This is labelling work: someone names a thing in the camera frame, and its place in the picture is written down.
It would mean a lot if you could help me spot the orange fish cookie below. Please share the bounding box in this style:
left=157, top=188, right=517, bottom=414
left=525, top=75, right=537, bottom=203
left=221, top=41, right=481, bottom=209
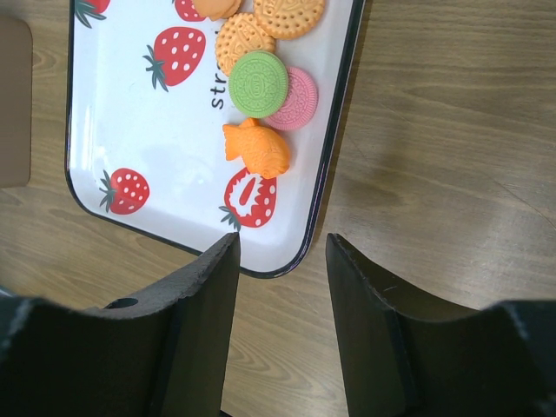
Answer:
left=222, top=117, right=291, bottom=179

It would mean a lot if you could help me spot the white strawberry tray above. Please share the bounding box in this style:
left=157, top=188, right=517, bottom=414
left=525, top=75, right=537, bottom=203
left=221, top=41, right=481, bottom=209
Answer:
left=65, top=1, right=364, bottom=279

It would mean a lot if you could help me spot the orange biscuit under green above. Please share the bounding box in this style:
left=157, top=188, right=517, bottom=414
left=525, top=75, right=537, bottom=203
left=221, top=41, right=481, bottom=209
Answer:
left=215, top=12, right=275, bottom=76

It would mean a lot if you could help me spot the orange round biscuit right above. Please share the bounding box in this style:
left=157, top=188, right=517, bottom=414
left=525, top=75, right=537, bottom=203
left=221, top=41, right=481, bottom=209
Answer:
left=253, top=0, right=326, bottom=40

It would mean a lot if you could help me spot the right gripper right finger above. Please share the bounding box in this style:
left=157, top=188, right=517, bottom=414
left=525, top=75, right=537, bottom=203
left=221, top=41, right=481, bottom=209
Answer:
left=326, top=234, right=555, bottom=416

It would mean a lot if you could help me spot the green round cookie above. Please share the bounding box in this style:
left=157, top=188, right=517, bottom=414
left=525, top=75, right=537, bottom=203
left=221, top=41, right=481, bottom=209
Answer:
left=228, top=50, right=289, bottom=119

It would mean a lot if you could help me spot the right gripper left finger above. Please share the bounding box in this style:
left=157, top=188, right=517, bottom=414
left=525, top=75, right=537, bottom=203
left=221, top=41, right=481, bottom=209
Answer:
left=1, top=233, right=241, bottom=416

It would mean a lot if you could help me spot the pink round cookie right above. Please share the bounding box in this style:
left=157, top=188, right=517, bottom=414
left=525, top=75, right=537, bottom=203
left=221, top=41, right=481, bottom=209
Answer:
left=264, top=66, right=319, bottom=131

